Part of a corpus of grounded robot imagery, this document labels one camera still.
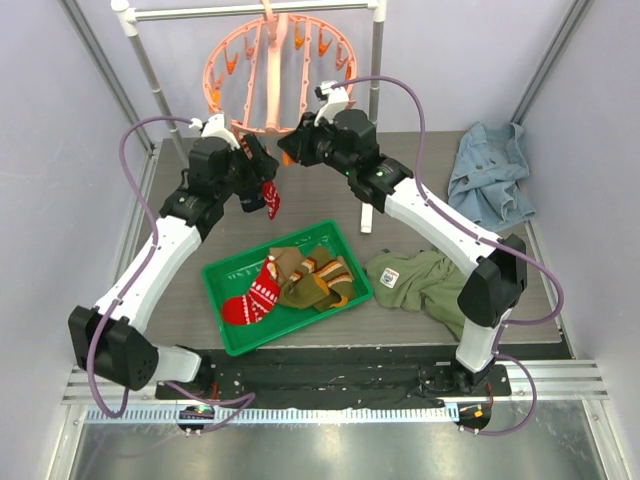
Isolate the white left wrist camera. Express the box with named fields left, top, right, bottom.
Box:
left=201, top=112, right=240, bottom=150

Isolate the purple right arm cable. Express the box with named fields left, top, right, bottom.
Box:
left=344, top=75, right=567, bottom=437

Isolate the olive green t-shirt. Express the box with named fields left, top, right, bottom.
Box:
left=364, top=249, right=466, bottom=340

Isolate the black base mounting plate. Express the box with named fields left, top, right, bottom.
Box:
left=177, top=345, right=512, bottom=410

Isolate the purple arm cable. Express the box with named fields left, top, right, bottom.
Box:
left=344, top=75, right=567, bottom=437
left=87, top=115, right=256, bottom=434

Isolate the red christmas sock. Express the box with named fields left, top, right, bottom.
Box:
left=222, top=256, right=281, bottom=326
left=262, top=181, right=281, bottom=220

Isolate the green plastic tray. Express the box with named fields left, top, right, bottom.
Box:
left=202, top=220, right=373, bottom=357

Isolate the navy blue sock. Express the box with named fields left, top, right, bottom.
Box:
left=237, top=187, right=266, bottom=213

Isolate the white metal clothes rack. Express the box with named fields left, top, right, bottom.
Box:
left=109, top=0, right=387, bottom=234

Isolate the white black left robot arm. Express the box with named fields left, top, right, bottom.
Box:
left=68, top=134, right=279, bottom=399

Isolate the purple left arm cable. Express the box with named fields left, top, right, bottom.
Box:
left=87, top=115, right=256, bottom=434

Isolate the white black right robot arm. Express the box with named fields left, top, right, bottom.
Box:
left=277, top=110, right=527, bottom=395

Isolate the light blue denim shirt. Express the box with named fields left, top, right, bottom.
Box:
left=447, top=122, right=535, bottom=232

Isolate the pink round clip hanger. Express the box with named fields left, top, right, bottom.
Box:
left=202, top=1, right=358, bottom=134

